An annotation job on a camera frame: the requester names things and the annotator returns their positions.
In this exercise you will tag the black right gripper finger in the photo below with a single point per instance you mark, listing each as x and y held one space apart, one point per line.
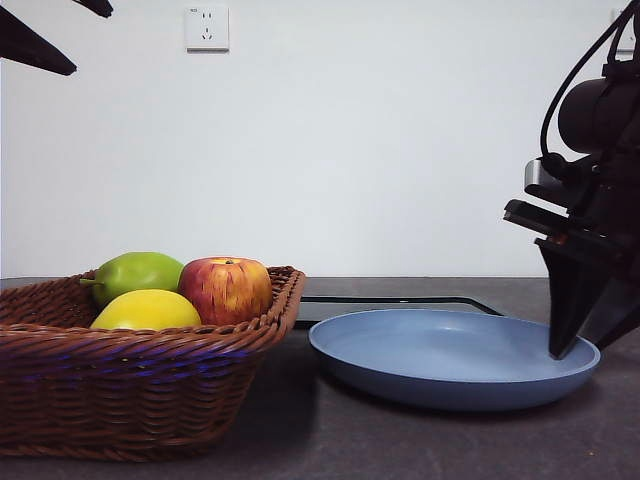
612 315
570 290

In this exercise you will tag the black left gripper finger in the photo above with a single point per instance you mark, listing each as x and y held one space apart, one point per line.
97 6
30 47

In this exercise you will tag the blue round plate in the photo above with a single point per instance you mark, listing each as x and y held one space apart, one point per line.
430 360

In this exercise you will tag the yellow lemon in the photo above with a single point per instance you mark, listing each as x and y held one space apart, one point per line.
150 312

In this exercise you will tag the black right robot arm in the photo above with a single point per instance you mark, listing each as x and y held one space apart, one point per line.
595 115

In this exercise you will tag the brown wicker basket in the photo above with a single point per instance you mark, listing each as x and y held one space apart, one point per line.
125 390

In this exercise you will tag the green pear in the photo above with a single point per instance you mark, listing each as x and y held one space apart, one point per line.
135 275

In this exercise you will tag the black flat tray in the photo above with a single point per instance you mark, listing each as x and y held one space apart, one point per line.
310 312

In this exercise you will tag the red apple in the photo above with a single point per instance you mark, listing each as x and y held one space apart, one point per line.
225 292

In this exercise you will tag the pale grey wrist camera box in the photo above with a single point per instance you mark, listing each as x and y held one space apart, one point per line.
536 175

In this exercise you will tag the white wall socket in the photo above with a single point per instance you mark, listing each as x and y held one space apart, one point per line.
207 30
634 31

